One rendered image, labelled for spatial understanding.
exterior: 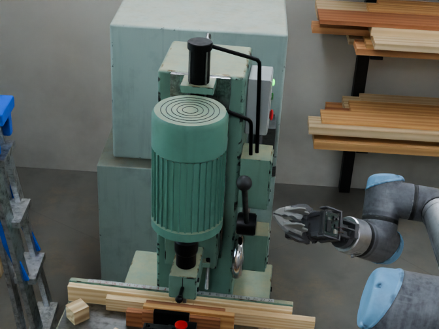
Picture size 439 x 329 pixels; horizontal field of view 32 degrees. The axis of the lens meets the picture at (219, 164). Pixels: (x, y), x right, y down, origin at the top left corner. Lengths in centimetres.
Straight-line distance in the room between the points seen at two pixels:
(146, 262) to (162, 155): 76
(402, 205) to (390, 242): 9
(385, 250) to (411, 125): 200
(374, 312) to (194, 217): 57
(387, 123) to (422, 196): 192
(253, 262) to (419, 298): 82
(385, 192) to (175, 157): 54
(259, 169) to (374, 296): 71
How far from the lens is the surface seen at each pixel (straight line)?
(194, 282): 193
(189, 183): 174
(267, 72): 203
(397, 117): 391
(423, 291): 139
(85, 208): 419
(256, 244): 209
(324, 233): 175
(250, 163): 198
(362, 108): 396
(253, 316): 203
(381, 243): 189
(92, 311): 210
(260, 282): 237
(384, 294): 138
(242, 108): 192
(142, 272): 239
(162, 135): 170
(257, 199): 203
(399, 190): 193
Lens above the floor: 225
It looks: 29 degrees down
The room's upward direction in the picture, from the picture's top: 3 degrees clockwise
